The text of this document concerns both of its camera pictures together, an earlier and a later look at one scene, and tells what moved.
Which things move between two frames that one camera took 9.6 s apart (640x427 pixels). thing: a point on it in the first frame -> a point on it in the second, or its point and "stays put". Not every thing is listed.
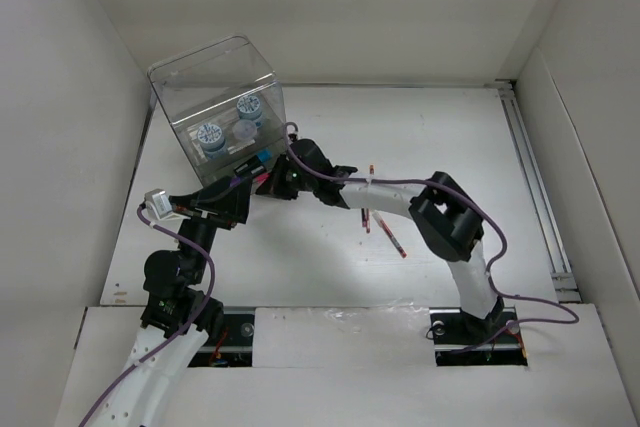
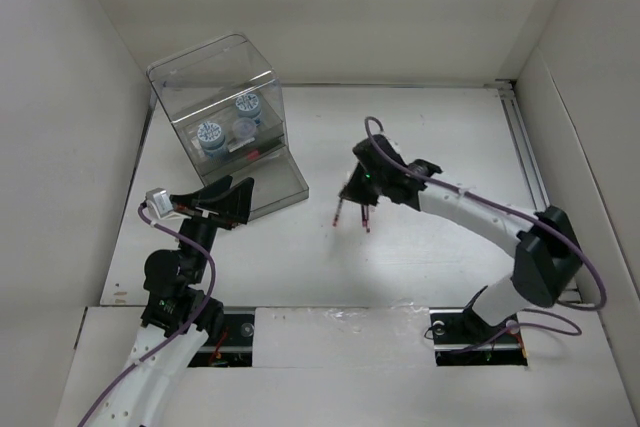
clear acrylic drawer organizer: x=224 y=106 stays put
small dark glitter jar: x=244 y=129 stays put
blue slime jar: x=249 y=107 stays put
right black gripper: x=274 y=185 -> x=354 y=192
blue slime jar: x=212 y=140 stays put
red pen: x=389 y=234 -> x=336 y=217
